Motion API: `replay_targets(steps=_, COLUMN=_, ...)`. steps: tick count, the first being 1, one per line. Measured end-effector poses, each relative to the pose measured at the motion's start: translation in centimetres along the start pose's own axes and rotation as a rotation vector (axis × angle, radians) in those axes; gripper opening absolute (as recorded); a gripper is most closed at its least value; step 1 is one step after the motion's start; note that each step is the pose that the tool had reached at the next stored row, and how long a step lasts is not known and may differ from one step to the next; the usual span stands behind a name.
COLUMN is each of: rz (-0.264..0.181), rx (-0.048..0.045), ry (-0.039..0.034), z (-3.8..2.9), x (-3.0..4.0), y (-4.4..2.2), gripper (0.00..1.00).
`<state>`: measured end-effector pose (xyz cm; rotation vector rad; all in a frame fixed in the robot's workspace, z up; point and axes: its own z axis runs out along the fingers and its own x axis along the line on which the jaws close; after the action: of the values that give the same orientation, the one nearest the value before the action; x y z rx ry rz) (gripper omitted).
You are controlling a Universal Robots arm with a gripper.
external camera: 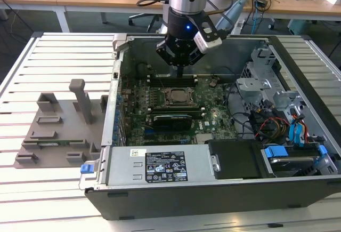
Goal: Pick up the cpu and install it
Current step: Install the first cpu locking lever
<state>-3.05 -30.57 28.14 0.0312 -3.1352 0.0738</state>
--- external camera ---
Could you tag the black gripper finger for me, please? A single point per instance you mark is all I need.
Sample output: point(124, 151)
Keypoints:
point(163, 52)
point(195, 58)

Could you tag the silver CPU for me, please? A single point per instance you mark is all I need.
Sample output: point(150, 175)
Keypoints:
point(179, 96)

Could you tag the CPU socket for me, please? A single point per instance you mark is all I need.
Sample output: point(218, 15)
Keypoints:
point(167, 100)

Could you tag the black office chair base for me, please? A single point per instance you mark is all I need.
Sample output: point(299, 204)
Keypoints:
point(138, 16)

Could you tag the green motherboard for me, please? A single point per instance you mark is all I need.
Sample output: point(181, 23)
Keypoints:
point(221, 101)

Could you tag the white power strip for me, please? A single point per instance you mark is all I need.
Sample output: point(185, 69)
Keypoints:
point(239, 25)

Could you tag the silver drive cage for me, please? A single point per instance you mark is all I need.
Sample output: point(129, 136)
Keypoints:
point(253, 85)

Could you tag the black graphics card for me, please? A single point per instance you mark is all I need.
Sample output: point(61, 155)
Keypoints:
point(173, 122)

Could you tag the small silver heatsink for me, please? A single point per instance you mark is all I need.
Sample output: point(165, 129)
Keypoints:
point(204, 138)

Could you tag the small black adapter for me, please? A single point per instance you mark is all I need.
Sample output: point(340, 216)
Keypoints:
point(261, 3)

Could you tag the black plastic shroud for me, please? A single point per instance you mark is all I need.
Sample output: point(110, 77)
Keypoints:
point(234, 160)

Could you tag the teal box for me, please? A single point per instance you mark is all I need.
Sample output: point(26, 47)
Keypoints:
point(299, 26)

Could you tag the grey-brown parts rack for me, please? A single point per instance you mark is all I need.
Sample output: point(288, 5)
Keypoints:
point(66, 125)

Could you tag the silver power supply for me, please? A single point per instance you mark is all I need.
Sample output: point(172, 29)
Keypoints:
point(122, 168)

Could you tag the hard disk in blue carrier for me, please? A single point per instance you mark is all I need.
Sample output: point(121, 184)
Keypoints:
point(277, 152)

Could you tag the green RAM stick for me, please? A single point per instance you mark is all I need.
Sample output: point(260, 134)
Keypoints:
point(62, 143)

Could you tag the blue case latch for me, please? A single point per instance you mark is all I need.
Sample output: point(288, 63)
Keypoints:
point(86, 169)

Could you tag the open black PC case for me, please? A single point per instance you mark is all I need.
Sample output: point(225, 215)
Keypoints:
point(186, 202)

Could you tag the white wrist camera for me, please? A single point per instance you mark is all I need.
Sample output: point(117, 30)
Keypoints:
point(206, 44)

